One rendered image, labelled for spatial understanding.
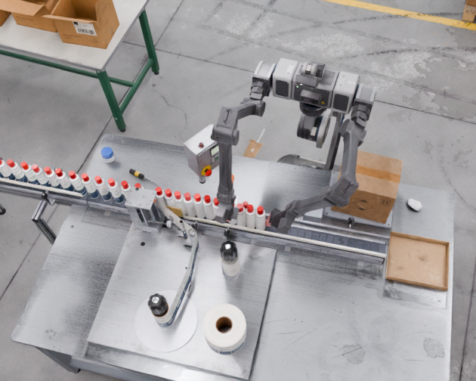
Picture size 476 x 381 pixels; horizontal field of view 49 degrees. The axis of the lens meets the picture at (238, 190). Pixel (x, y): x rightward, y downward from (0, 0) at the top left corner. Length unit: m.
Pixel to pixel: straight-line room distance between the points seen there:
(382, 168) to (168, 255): 1.20
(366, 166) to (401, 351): 0.92
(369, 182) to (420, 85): 2.16
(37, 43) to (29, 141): 0.89
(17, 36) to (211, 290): 2.49
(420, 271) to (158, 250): 1.36
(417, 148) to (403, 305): 1.84
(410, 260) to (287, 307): 0.69
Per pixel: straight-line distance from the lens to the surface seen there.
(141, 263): 2.79
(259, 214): 2.65
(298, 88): 2.57
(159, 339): 2.62
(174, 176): 3.08
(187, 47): 4.98
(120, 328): 2.69
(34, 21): 4.25
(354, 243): 2.81
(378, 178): 2.74
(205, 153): 2.37
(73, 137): 4.53
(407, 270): 2.85
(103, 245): 2.95
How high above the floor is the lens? 3.37
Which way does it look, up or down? 58 degrees down
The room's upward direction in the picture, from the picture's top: 5 degrees counter-clockwise
